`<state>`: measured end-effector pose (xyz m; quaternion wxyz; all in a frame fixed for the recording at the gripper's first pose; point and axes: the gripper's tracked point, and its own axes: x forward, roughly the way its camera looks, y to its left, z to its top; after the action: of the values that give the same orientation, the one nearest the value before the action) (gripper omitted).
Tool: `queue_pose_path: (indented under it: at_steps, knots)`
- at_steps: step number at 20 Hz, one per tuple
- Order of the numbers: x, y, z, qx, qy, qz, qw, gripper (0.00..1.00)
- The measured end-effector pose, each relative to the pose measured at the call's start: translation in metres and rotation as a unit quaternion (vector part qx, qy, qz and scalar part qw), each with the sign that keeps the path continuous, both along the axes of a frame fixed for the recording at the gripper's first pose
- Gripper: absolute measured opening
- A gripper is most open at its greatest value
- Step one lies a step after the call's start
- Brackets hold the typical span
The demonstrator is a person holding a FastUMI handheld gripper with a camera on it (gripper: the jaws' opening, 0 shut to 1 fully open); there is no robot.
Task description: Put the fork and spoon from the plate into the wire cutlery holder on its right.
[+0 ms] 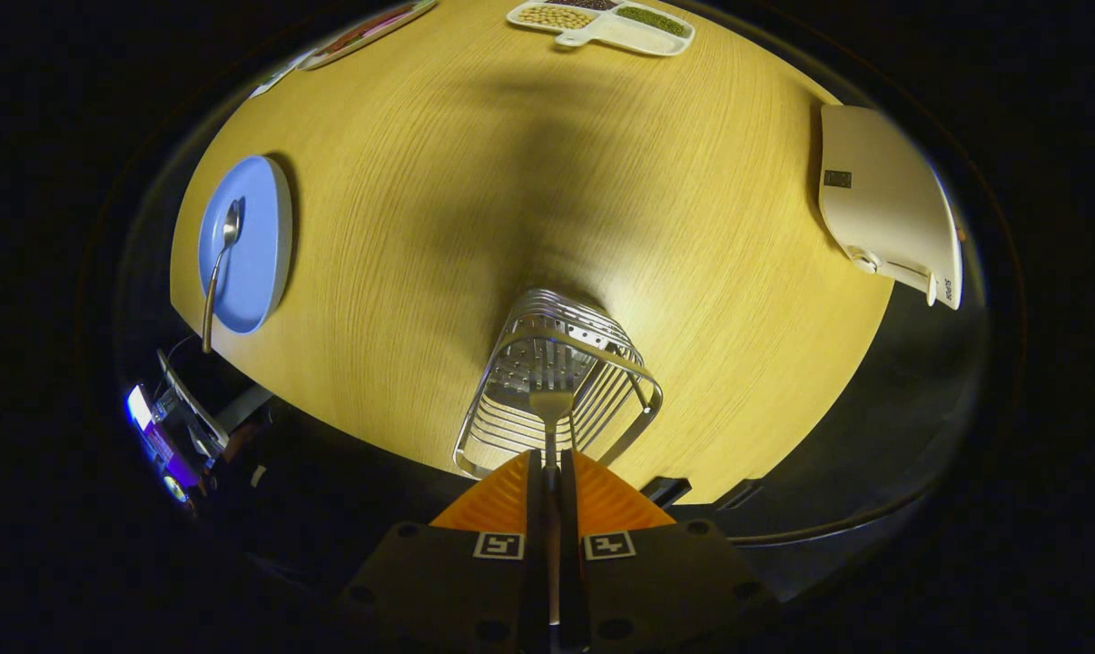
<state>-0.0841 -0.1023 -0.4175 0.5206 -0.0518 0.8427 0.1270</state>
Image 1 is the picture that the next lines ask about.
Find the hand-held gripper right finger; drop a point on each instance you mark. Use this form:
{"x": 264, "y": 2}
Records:
{"x": 665, "y": 581}

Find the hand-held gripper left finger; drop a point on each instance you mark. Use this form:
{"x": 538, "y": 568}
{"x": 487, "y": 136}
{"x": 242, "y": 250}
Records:
{"x": 438, "y": 581}

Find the metal spoon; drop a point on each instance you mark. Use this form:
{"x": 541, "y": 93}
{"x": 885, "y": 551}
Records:
{"x": 231, "y": 222}

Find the open laptop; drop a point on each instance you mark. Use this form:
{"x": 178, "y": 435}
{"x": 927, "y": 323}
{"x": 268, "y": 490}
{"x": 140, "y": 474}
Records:
{"x": 148, "y": 427}

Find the blue plate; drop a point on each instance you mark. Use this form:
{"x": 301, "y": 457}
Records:
{"x": 257, "y": 254}

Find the white toaster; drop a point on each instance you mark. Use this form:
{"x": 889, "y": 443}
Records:
{"x": 883, "y": 200}

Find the white square coaster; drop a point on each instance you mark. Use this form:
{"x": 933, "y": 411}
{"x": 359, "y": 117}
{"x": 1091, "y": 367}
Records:
{"x": 280, "y": 74}

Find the white divided tray with beans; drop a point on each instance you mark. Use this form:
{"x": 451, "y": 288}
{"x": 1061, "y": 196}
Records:
{"x": 620, "y": 34}

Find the plate with food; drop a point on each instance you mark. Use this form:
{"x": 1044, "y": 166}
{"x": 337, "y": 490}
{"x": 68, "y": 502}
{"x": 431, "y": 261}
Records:
{"x": 366, "y": 32}

